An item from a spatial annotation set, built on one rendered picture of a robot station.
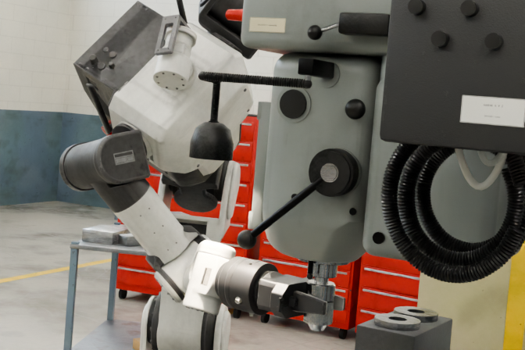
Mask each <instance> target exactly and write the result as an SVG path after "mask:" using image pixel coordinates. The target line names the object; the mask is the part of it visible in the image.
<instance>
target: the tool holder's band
mask: <svg viewBox="0 0 525 350"><path fill-rule="evenodd" d="M306 287H307V288H308V289H310V290H314V291H335V288H336V284H335V283H334V282H331V281H328V284H319V283H316V282H315V281H314V280H308V281H307V282H306Z"/></svg>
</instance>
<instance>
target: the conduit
mask: <svg viewBox="0 0 525 350"><path fill-rule="evenodd" d="M454 152H455V149H454V148H443V147H435V146H426V145H411V144H403V143H399V146H397V148H396V149H395V152H393V155H391V158H390V161H388V164H387V167H386V168H385V169H386V170H385V171H384V172H385V174H384V178H383V179H384V180H383V181H382V182H383V184H382V188H381V189H382V191H381V193H382V194H381V197H382V198H381V200H382V201H381V203H382V205H381V206H382V207H383V208H382V210H383V212H382V213H383V214H384V215H383V217H384V220H385V223H386V225H385V226H386V227H387V230H388V233H389V236H391V239H392V240H393V241H392V242H394V243H395V244H394V245H396V248H398V251H399V252H400V254H402V257H405V259H407V262H409V264H412V266H415V269H418V271H421V273H424V275H427V276H428V277H430V278H434V279H437V280H440V281H444V282H448V283H450V282H451V283H456V284H457V283H459V284H461V283H468V282H472V281H475V280H479V279H480V280H481V279H482V278H485V277H488V275H491V273H495V271H498V269H500V267H503V265H505V262H508V261H509V259H511V257H513V255H515V254H516V252H518V249H520V247H522V246H523V244H524V241H525V155H515V154H508V155H507V159H506V162H505V165H506V164H507V167H508V168H505V169H503V170H502V174H503V176H502V177H504V180H505V183H506V187H507V188H506V189H508V190H507V192H508V193H507V195H508V196H507V197H508V199H507V200H508V201H507V203H508V205H507V206H508V207H507V210H506V212H507V213H506V216H505V219H504V221H503V224H502V226H501V228H500V229H499V231H498V233H497V234H496V235H495V236H494V237H492V238H490V239H488V240H486V241H482V242H479V243H478V242H477V243H476V242H475V243H470V242H465V241H464V242H463V241H461V240H460V241H459V239H457V240H456V238H454V237H452V236H451V235H449V234H448V232H445V230H444V228H442V227H441V225H440V224H439V222H438V220H436V218H437V217H435V215H434V212H433V210H432V207H431V206H432V205H431V202H430V201H431V200H430V196H431V194H430V193H431V192H430V191H431V185H432V183H433V181H432V180H433V178H434V175H435V173H436V171H437V170H438V168H439V166H441V164H442V163H443V162H444V160H446V159H447V158H448V157H450V155H452V154H454ZM410 156H411V157H410ZM408 159H409V160H408ZM407 161H408V162H407ZM406 162H407V163H406ZM405 164H406V166H405ZM404 167H405V169H404ZM402 169H404V170H403V173H402ZM401 175H402V176H401ZM400 177H401V180H400ZM399 181H400V183H398V182H399ZM398 185H399V186H398ZM398 188H399V189H398ZM415 189H416V190H415ZM397 196H398V197H397ZM397 199H398V200H397ZM415 200H416V201H415ZM397 202H398V203H397ZM415 203H416V204H415ZM415 205H416V206H417V207H415ZM416 209H417V212H416ZM417 213H418V215H416V214H417ZM418 216H419V217H420V218H418ZM418 219H420V222H421V223H422V225H423V228H425V231H427V233H428V234H429V237H431V239H433V240H434V241H431V239H430V238H429V237H427V235H426V234H425V233H424V231H423V228H422V227H421V225H420V223H419V220H418ZM407 235H408V236H407ZM434 242H436V243H434Z"/></svg>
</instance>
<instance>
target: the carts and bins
mask: <svg viewBox="0 0 525 350"><path fill-rule="evenodd" d="M70 248H71V249H70V270H69V281H68V292H67V303H66V324H65V334H64V346H63V350H140V340H141V322H134V321H127V320H115V319H114V309H115V298H116V278H117V268H118V258H119V253H122V254H130V255H144V256H146V254H147V253H146V251H145V250H144V249H143V248H142V246H141V245H140V244H139V242H138V241H137V240H136V238H135V237H134V236H133V235H132V233H131V232H130V231H129V230H128V229H127V228H126V226H125V225H123V224H121V223H118V222H115V223H114V224H113V225H112V226H110V225H103V224H102V225H98V226H94V227H88V228H84V229H83V231H82V239H80V240H79V241H71V244H70ZM79 249H83V250H91V251H99V252H111V253H112V260H111V270H110V282H109V301H108V312H107V320H106V321H104V322H103V323H102V324H101V325H99V326H98V327H97V328H95V329H94V330H93V331H92V332H91V333H90V334H88V335H87V336H86V337H84V338H83V339H82V340H81V341H79V342H78V343H77V344H76V345H74V346H73V347H72V340H73V319H74V309H75V298H76V287H77V266H78V255H79Z"/></svg>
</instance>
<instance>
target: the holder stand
mask: <svg viewBox="0 0 525 350"><path fill-rule="evenodd" d="M451 336H452V319H451V318H447V317H443V316H438V313H437V312H435V311H433V310H431V309H425V308H420V307H412V306H399V307H395V308H394V311H393V312H389V313H381V314H377V315H375V317H374V319H372V320H368V321H366V322H364V323H361V324H358V325H357V329H356V338H355V350H450V344H451Z"/></svg>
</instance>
